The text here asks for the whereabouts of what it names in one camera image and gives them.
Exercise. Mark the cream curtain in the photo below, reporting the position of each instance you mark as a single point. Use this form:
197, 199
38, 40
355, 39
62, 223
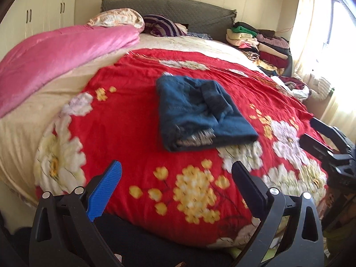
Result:
308, 33

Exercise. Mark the window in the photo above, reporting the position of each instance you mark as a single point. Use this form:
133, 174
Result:
345, 25

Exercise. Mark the loose red and white clothes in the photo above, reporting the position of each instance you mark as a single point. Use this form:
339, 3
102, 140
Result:
292, 87

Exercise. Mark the pink quilt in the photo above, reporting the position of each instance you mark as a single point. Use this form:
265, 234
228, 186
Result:
55, 58

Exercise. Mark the grey quilted headboard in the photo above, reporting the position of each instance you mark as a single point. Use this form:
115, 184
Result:
194, 14

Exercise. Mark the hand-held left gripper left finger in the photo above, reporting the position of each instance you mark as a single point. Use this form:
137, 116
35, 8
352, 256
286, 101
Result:
104, 192

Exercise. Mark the person's green jacket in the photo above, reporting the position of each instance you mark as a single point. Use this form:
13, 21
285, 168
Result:
339, 233

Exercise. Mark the pile of folded clothes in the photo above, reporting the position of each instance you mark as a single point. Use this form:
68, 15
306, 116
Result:
267, 47

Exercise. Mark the cream wardrobe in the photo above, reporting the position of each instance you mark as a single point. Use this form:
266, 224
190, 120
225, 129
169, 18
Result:
41, 5

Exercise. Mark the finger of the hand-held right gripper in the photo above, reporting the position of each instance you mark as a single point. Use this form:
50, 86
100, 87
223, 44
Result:
322, 126
315, 146

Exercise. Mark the person's black trousers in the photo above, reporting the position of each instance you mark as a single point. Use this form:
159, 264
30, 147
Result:
167, 242

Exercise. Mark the cream floral pillow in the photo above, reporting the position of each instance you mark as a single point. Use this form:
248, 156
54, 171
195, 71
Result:
116, 18

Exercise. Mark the blue pants with white lace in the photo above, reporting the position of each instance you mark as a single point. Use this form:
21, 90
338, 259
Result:
194, 111

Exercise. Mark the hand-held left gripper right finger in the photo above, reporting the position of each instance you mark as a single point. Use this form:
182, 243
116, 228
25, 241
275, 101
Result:
251, 193

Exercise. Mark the cream bed sheet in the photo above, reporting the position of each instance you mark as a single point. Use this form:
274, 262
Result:
27, 133

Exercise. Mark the white knitted cloth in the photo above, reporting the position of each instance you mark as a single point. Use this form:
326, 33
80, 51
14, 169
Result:
321, 87

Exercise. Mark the purple striped pillow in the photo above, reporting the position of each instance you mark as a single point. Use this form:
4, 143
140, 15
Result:
161, 26

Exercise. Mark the red floral blanket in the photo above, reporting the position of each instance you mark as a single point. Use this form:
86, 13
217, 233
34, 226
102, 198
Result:
125, 122

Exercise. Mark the blue patterned cloth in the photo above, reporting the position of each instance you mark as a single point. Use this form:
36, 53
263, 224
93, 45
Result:
199, 35

